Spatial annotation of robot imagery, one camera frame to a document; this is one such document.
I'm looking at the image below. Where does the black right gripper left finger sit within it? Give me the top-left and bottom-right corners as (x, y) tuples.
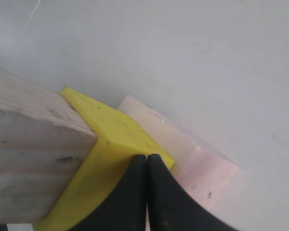
(72, 154), (146, 231)

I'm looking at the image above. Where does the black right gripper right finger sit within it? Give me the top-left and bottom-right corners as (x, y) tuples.
(147, 154), (235, 231)

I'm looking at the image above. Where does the yellow cube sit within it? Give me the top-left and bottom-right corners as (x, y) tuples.
(33, 87), (175, 231)

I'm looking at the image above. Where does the medium wooden cube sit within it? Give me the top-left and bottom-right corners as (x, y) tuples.
(0, 69), (97, 223)

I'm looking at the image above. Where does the large wooden cube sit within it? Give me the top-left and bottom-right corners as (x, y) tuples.
(119, 96), (238, 213)

